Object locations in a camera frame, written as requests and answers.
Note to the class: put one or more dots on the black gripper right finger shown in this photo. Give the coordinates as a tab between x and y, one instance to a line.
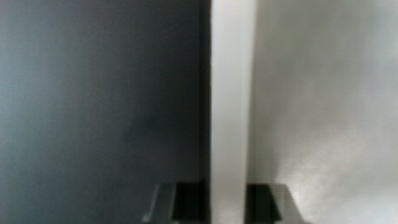
270	207

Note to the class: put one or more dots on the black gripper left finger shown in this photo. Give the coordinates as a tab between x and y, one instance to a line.
179	204

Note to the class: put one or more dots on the white desk top tray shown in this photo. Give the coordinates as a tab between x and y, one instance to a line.
304	109

